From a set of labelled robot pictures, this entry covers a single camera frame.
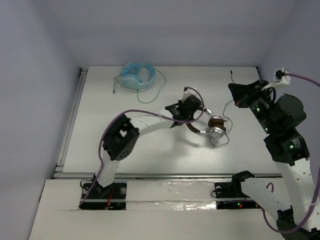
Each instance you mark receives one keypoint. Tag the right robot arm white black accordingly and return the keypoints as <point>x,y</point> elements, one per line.
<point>299,219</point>

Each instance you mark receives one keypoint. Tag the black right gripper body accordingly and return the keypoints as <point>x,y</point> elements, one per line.
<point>259,97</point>

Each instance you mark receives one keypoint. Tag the aluminium table frame rail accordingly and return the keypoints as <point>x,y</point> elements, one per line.
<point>70,124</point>

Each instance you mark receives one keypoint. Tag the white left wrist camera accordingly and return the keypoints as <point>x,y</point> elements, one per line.
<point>189,91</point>

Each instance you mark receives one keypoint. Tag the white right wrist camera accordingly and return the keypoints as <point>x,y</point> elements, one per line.
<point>281,79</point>

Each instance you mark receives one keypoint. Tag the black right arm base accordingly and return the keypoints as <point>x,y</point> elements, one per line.
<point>228,198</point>

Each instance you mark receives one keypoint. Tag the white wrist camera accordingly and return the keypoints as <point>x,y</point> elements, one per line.
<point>189,91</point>
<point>281,79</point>

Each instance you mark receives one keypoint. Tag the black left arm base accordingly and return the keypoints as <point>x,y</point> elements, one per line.
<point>112,198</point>

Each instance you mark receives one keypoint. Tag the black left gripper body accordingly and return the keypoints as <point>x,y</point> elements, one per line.
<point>194,103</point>

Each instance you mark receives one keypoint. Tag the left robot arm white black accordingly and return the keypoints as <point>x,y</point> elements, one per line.
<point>120,136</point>

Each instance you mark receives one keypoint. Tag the blue headphones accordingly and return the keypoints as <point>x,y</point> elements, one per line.
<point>129,76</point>

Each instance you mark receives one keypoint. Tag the brown silver headphones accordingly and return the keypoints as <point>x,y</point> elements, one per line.
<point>216,128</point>

